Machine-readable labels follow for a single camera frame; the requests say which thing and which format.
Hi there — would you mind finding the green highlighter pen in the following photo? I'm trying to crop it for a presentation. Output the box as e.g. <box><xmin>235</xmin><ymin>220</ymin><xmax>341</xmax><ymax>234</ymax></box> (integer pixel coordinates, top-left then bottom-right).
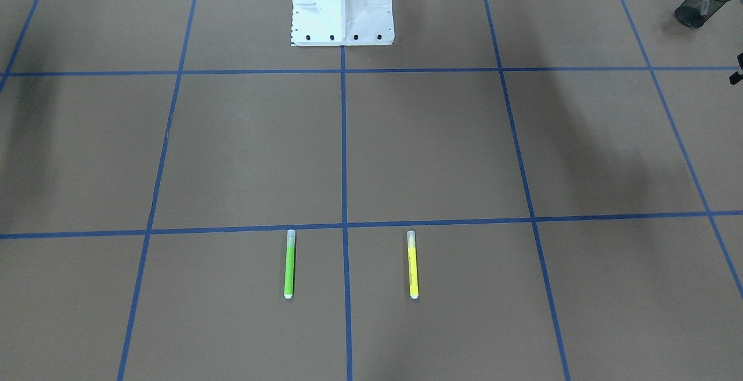
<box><xmin>283</xmin><ymin>229</ymin><xmax>295</xmax><ymax>300</ymax></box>

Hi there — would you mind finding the yellow highlighter pen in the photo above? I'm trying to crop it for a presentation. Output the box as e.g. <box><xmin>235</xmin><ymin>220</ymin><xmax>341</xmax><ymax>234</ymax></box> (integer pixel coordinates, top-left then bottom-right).
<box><xmin>406</xmin><ymin>230</ymin><xmax>420</xmax><ymax>300</ymax></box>

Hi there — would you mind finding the black mesh pen cup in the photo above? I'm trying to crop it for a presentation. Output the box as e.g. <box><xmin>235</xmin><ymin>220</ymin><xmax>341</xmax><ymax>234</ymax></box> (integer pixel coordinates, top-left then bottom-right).
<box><xmin>674</xmin><ymin>0</ymin><xmax>732</xmax><ymax>29</ymax></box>

